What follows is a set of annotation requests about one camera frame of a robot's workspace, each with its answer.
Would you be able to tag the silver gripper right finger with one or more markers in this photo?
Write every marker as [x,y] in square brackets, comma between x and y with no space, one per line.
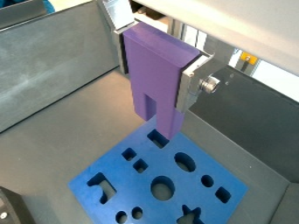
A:
[198,80]

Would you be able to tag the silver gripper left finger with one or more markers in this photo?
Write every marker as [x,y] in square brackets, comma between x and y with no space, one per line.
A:
[122,20]

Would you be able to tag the purple double-square peg block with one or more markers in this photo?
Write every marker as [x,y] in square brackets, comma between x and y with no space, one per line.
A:
[157,59]

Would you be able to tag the yellow label tag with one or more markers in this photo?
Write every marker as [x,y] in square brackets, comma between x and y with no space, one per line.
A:
[249,58]

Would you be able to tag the blue shape-sorting board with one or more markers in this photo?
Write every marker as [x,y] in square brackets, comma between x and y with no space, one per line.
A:
[158,181]

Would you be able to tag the black box corner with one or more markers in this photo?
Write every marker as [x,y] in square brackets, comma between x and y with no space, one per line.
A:
[14,211]

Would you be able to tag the dark enclosure panel right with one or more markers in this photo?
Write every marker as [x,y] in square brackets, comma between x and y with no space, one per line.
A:
[257,117]

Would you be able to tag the grey enclosure panel left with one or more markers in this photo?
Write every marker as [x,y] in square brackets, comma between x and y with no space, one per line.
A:
[50,57]

